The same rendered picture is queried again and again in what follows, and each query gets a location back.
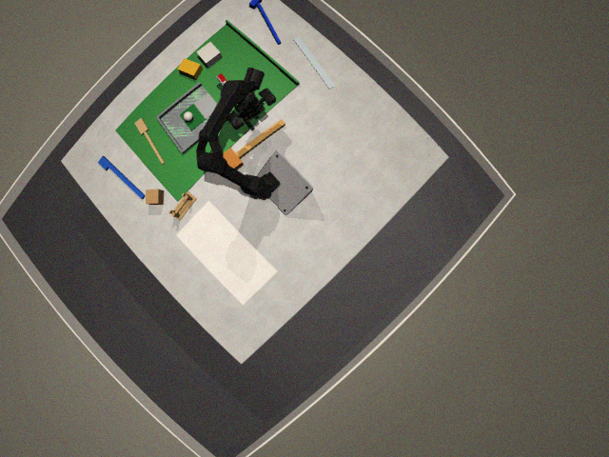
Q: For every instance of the green flat mat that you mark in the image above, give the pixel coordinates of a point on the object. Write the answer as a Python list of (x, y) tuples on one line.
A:
[(180, 172)]

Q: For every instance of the light grey flat bar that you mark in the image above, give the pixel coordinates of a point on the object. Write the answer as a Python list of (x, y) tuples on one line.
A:
[(314, 62)]

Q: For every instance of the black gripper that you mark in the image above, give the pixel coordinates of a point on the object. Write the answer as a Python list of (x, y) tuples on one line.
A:
[(235, 119)]

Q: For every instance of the yellow box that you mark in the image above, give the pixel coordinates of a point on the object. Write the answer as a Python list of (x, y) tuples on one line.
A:
[(190, 68)]

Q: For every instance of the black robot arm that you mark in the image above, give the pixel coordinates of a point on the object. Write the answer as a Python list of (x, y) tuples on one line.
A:
[(233, 92)]

